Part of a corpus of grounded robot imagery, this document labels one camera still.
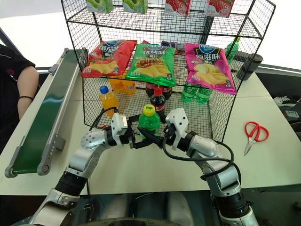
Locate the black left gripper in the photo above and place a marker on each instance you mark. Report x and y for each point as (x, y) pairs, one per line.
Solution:
(130, 139)

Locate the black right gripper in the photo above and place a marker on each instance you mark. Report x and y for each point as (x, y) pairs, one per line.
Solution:
(169, 134)

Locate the green bottle with yellow cap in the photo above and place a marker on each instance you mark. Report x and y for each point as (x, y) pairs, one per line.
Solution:
(148, 122)

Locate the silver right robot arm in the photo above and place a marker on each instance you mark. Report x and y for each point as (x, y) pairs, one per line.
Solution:
(218, 169)

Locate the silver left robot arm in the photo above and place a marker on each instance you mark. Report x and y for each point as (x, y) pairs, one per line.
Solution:
(81, 155)

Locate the person's bare forearm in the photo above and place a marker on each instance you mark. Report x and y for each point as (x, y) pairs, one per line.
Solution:
(28, 89)

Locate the green conveyor belt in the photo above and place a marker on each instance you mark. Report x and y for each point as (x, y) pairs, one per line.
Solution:
(44, 117)

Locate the cola bottle red cap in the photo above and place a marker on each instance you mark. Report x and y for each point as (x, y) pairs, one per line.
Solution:
(158, 103)

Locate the orange soda bottle blue cap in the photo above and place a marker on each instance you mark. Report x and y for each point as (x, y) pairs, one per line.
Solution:
(108, 100)

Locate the green soda bottle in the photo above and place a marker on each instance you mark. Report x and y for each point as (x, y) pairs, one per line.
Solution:
(203, 95)
(188, 93)

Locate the green chips bag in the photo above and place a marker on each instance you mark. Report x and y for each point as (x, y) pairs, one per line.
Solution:
(152, 66)

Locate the red chips bag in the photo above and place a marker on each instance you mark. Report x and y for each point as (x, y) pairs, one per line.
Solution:
(108, 58)

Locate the pink chips bag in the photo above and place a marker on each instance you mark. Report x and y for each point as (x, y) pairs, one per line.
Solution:
(209, 68)

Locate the purple snack packs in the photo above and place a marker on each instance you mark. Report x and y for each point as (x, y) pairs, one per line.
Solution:
(174, 46)

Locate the black cylinder cup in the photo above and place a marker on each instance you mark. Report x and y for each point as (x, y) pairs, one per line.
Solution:
(249, 66)

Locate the green juice carton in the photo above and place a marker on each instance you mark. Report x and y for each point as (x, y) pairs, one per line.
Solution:
(100, 5)
(135, 5)

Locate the strawberry juice carton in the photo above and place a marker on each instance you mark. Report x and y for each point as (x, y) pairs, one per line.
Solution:
(177, 7)
(219, 7)

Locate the person's black shirt torso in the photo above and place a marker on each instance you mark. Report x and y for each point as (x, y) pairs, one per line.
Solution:
(9, 77)

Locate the black cloth with white print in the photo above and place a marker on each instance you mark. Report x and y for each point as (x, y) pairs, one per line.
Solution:
(287, 103)

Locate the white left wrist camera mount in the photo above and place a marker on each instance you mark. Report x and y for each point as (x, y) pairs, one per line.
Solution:
(118, 123)

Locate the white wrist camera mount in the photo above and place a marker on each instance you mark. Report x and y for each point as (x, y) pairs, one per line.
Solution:
(118, 123)
(179, 120)

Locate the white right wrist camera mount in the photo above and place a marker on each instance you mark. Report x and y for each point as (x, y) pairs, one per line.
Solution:
(179, 120)

